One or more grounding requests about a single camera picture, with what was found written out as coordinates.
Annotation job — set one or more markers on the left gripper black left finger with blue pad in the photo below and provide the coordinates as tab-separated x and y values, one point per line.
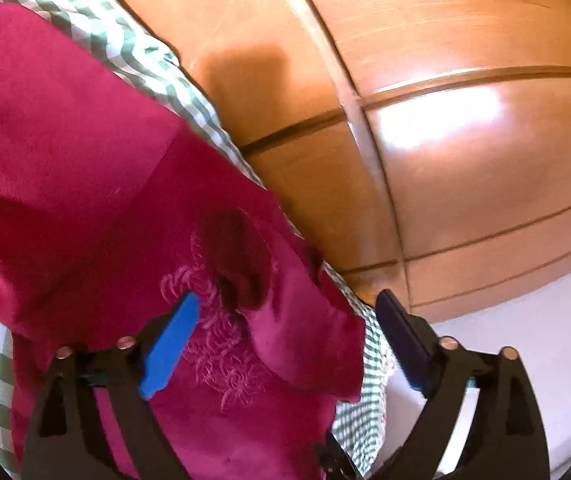
94	404

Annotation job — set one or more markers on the red velvet garment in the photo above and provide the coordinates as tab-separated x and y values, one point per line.
111	208

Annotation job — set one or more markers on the orange wooden headboard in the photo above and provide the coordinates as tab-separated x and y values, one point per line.
423	145

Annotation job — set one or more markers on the green white checkered cloth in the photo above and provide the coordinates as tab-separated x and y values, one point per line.
109	33

